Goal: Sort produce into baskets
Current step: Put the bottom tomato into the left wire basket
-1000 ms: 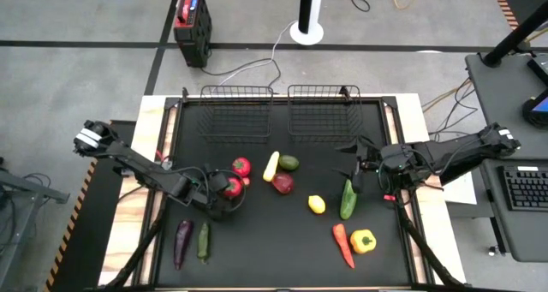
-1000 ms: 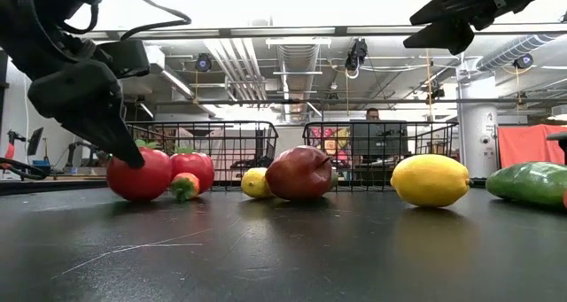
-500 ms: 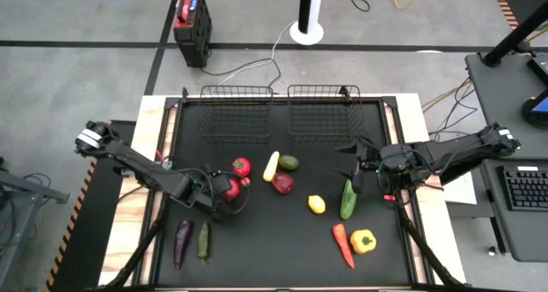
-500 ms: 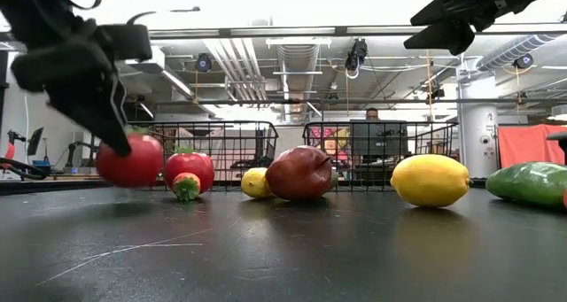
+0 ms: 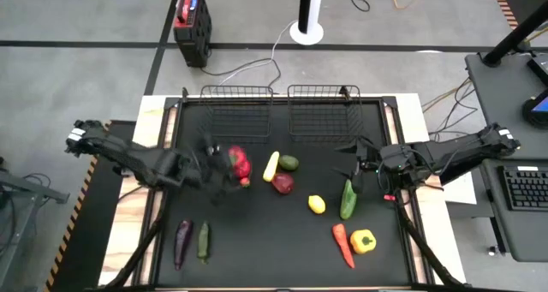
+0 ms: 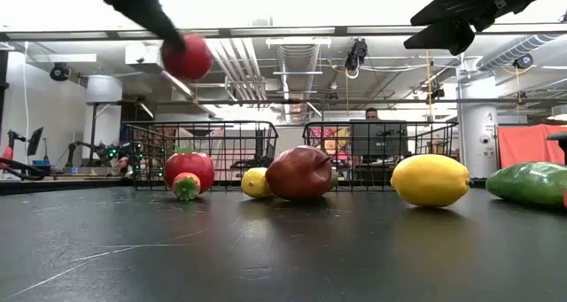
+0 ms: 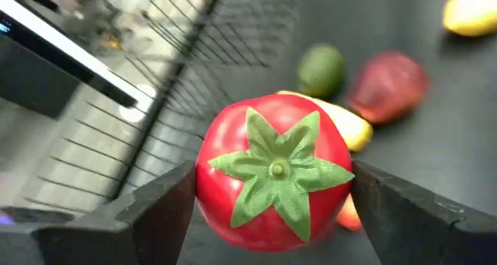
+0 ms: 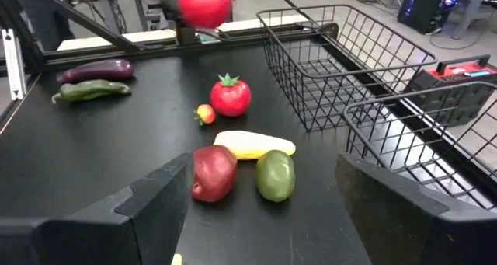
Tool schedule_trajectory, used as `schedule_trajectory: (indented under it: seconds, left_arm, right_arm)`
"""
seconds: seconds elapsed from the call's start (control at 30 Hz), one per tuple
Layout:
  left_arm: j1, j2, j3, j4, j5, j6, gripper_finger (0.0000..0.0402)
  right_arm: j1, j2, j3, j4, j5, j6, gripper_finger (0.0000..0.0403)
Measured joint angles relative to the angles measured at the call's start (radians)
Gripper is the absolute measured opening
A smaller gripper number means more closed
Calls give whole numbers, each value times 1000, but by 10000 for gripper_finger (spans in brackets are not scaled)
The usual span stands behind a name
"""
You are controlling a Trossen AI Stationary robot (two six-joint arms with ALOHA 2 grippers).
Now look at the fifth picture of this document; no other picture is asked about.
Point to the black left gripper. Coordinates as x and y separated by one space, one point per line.
210 168

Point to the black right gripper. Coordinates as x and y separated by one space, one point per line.
369 159

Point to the green cucumber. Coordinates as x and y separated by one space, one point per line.
348 202

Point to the yellow lemon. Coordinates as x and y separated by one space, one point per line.
317 204

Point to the dark red apple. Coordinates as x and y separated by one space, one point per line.
282 183

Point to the dark green chili pepper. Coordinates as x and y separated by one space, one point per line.
204 242

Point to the orange carrot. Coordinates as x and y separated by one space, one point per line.
341 240

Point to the purple eggplant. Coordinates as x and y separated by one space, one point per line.
182 242

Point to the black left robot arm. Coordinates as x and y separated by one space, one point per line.
128 157

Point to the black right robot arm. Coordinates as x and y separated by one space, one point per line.
454 153

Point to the red tag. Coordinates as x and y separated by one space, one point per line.
388 197

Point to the green avocado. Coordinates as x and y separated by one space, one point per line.
289 162

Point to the yellow bell pepper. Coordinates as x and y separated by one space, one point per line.
363 241

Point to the black table mat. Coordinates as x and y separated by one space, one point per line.
265 249

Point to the red and black tool case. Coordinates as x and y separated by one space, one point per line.
192 31

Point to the large hazard striped floor mat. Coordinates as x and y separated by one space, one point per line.
85 240

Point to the white and black tower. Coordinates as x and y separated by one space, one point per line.
306 5

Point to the black keyboard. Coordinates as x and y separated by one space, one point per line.
526 189

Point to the grey keyboard desk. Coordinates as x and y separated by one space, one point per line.
526 236

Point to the grey cart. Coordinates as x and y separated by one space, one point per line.
25 187

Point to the round device with blue screen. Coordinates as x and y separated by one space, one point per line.
535 112

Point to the black pole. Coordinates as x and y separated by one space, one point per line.
514 37

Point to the black monitor base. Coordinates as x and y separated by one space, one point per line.
540 67

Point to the small hazard striped floor mat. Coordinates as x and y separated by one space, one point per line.
505 7

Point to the black rig frame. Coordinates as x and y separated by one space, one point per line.
280 99

